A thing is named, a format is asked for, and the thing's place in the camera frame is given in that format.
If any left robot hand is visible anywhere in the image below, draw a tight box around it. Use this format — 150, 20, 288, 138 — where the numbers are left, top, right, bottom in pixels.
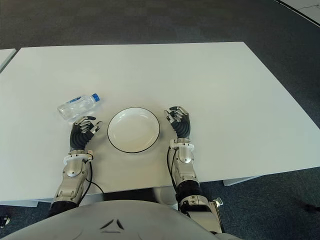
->
68, 115, 104, 155

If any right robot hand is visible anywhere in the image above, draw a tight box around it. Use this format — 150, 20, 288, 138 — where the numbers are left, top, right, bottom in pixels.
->
163, 105, 192, 140

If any clear water bottle blue cap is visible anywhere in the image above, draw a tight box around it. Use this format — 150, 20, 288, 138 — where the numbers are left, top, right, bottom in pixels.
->
56, 92, 102, 122

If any white plate black rim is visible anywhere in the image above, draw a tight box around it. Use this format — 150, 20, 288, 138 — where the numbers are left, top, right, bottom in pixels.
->
107, 106, 161, 154

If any white table support beam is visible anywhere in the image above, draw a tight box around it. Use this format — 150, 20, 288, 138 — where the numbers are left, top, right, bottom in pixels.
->
222, 174, 262, 187
0, 198, 40, 209

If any grey robot torso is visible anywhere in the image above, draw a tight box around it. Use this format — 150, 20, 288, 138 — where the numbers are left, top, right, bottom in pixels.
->
0, 199, 251, 240

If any adjacent white table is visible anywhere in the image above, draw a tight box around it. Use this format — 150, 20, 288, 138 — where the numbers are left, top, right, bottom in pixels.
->
0, 48, 17, 72

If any black wheeled stand base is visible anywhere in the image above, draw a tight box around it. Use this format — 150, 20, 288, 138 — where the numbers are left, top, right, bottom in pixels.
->
0, 211, 11, 229

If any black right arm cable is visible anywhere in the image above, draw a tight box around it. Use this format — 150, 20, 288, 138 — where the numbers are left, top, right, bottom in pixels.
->
166, 147, 180, 191

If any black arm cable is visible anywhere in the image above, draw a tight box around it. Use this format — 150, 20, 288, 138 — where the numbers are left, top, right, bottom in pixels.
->
166, 147, 180, 191
81, 161, 105, 201

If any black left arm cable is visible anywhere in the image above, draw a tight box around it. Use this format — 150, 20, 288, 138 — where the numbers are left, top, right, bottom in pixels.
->
81, 161, 105, 201

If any white table pedestal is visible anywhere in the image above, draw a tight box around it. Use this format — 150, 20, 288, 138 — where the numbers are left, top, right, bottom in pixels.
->
149, 186, 180, 209

